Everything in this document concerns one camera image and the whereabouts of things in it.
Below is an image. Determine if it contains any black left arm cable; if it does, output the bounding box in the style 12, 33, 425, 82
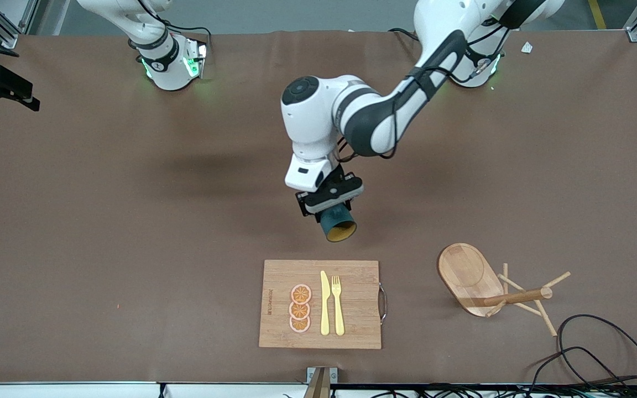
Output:
336, 14, 513, 164

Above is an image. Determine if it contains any black base cable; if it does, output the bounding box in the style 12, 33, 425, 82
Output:
161, 21, 212, 53
388, 28, 420, 44

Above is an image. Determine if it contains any black cable bundle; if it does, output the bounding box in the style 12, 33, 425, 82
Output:
332, 383, 637, 398

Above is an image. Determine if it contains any brown bar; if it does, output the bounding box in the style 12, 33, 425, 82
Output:
303, 368, 331, 398

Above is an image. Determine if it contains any brown table cover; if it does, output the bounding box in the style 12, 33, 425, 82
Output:
0, 30, 637, 385

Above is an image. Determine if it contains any wooden mug rack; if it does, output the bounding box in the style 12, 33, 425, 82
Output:
437, 243, 572, 337

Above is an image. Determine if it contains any yellow plastic knife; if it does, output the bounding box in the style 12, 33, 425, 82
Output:
320, 270, 331, 336

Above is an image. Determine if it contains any dark green cup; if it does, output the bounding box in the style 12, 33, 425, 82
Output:
318, 202, 358, 243

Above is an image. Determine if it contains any yellow plastic fork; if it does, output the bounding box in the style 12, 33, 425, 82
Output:
331, 275, 346, 337

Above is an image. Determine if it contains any bamboo cutting board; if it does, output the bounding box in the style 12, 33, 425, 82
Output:
259, 260, 383, 350

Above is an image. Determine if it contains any black looped cable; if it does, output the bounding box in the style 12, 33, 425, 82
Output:
529, 314, 637, 387

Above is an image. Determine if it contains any grey metal bracket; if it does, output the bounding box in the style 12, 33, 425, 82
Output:
307, 366, 338, 385

